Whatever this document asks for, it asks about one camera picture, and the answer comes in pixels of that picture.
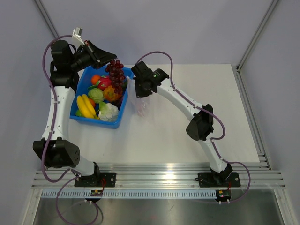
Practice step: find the pink dragon fruit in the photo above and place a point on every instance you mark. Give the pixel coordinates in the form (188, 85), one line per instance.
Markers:
(103, 83)

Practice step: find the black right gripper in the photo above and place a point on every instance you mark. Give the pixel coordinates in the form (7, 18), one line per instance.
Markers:
(140, 93)

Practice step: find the white green napa cabbage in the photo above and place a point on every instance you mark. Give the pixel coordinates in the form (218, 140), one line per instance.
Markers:
(108, 112)

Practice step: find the purple grape bunch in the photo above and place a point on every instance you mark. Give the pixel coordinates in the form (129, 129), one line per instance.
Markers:
(116, 74)

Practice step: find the clear zip top bag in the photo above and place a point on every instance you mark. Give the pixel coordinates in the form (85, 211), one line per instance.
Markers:
(141, 105)

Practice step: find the left small circuit board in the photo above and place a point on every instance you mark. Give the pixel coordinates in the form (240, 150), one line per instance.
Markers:
(96, 193)

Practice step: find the orange fruit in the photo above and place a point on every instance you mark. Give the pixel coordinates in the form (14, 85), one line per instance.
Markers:
(94, 79)
(92, 103)

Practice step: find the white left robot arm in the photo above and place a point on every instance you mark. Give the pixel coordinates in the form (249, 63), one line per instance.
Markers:
(54, 148)

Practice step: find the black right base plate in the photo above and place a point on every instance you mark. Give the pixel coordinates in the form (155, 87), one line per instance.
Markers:
(210, 180)

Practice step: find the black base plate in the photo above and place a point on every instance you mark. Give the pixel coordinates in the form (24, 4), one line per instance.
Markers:
(106, 179)
(210, 180)

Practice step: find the left aluminium frame post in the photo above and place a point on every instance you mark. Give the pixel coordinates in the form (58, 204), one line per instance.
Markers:
(49, 24)

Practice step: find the slotted cable duct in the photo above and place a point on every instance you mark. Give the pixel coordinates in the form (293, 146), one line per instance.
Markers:
(132, 194)

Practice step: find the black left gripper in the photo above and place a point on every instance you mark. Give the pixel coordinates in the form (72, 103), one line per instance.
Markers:
(101, 58)

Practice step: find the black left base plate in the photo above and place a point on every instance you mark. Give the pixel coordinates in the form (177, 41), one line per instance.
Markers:
(106, 179)

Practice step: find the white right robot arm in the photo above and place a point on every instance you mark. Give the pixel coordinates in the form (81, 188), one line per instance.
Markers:
(200, 118)

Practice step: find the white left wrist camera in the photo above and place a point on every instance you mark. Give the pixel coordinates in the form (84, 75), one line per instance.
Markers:
(77, 37)

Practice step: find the round green cabbage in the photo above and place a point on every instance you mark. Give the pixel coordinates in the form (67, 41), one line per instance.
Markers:
(96, 95)

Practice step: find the blue plastic bin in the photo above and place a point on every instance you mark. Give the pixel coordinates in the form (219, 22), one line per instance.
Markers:
(104, 99)

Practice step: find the right small circuit board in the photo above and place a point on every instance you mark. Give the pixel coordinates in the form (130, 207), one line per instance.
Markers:
(223, 195)

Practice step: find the right aluminium frame post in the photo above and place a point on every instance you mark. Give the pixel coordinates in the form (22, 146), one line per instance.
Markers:
(258, 32)

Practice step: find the aluminium front rail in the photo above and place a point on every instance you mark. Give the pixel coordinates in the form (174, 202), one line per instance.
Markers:
(183, 175)

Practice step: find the aluminium frame post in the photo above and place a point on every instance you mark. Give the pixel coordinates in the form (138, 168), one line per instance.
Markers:
(49, 24)
(258, 32)

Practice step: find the small circuit board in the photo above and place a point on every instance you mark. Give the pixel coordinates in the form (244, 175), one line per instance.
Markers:
(96, 193)
(223, 195)

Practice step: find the green lime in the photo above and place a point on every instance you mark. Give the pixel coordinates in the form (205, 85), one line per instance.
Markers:
(78, 113)

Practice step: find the yellow banana bunch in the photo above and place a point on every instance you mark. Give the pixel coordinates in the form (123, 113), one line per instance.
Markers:
(85, 107)

